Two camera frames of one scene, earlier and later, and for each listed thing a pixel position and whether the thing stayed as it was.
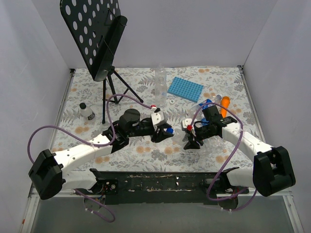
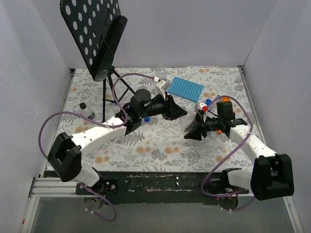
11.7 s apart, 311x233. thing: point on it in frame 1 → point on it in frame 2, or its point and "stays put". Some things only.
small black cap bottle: x=86 y=112 stays put
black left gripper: x=155 y=132 → x=167 y=107
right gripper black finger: x=192 y=144 → x=195 y=134
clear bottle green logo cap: x=161 y=91 → x=155 y=90
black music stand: x=95 y=26 stays put
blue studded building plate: x=185 y=89 stays put
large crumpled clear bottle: x=214 y=144 stays put
